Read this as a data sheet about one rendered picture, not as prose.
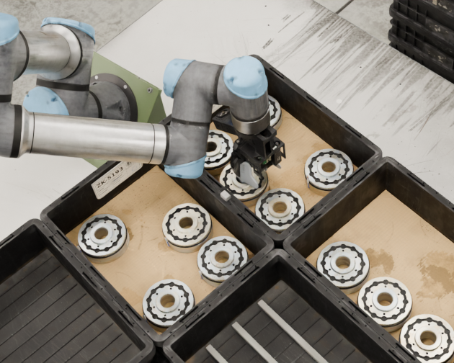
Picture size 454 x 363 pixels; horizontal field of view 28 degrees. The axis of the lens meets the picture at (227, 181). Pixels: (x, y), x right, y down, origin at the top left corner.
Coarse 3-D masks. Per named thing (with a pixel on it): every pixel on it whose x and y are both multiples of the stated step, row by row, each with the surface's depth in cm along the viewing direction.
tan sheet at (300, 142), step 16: (288, 128) 201; (304, 128) 200; (288, 144) 198; (304, 144) 198; (320, 144) 197; (288, 160) 196; (304, 160) 195; (272, 176) 194; (288, 176) 194; (304, 192) 191
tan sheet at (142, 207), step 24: (120, 192) 196; (144, 192) 195; (168, 192) 195; (120, 216) 193; (144, 216) 192; (72, 240) 191; (144, 240) 189; (96, 264) 187; (120, 264) 186; (144, 264) 185; (168, 264) 185; (192, 264) 184; (120, 288) 183; (144, 288) 182; (192, 288) 181
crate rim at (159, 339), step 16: (96, 176) 187; (48, 208) 184; (48, 224) 182; (64, 240) 179; (272, 240) 174; (80, 256) 176; (256, 256) 172; (96, 272) 176; (240, 272) 171; (112, 288) 172; (224, 288) 169; (128, 304) 169; (144, 320) 167; (160, 336) 165
